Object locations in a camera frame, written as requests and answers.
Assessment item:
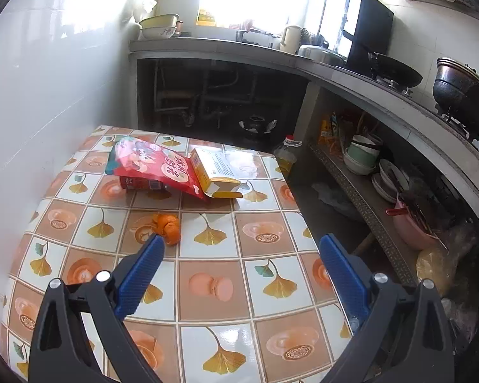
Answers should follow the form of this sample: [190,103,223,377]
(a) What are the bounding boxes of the black cauldron pot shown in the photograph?
[433,56,479,137]

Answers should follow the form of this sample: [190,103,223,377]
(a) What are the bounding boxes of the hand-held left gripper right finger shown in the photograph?
[318,233,456,383]

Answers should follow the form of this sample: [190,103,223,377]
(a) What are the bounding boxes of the grey drain pipes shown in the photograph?
[153,61,273,125]

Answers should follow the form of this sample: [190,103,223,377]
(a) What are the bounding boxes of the orange peel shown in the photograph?
[151,212,183,247]

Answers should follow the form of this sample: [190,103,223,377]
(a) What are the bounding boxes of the orange snack packets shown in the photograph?
[318,111,344,157]

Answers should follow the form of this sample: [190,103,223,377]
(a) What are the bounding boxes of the cream kettle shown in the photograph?
[280,25,303,54]

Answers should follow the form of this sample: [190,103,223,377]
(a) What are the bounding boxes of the white cloth on floor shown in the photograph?
[312,182,358,213]

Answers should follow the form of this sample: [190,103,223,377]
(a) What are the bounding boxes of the tile patterned table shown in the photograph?
[0,125,354,383]

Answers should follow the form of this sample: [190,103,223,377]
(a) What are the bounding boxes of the gas stove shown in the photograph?
[373,75,479,143]

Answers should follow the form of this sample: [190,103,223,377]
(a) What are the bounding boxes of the perforated metal shelf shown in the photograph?
[308,140,424,289]

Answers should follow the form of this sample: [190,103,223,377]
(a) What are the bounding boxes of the black kitchen cabinet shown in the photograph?
[317,0,395,77]

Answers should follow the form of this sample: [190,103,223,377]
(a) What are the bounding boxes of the grey concrete kitchen counter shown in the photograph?
[128,36,479,209]

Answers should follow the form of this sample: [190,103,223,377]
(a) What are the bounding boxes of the red snack bag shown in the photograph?
[105,135,213,203]

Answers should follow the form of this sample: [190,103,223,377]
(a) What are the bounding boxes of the stack of bowls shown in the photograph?
[343,133,384,176]

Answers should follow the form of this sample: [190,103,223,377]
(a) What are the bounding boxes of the hanging white plastic bag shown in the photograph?
[133,0,159,23]

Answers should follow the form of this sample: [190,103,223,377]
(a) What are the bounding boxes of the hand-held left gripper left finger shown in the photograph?
[29,235,166,383]

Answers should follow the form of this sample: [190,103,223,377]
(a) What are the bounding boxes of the cooking oil bottle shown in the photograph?
[273,134,304,179]

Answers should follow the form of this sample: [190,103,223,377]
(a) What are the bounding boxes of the stack of white plates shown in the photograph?
[371,158,410,205]

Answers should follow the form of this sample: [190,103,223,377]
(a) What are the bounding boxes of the black wok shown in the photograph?
[368,51,424,89]

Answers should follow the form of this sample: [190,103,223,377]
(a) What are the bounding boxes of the cream enamel basin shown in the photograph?
[138,13,180,31]

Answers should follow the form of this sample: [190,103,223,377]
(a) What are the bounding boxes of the yellow cardboard box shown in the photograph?
[189,146,245,201]

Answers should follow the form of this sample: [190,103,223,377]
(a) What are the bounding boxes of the steel pot lid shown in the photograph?
[298,41,346,65]

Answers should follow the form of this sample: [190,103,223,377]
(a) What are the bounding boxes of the pink plastic basin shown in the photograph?
[393,199,445,251]

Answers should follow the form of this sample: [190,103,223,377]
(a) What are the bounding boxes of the bag of yellow food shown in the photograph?
[416,243,464,297]

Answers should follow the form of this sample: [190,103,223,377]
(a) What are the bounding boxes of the white floral enamel basin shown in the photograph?
[140,24,177,41]

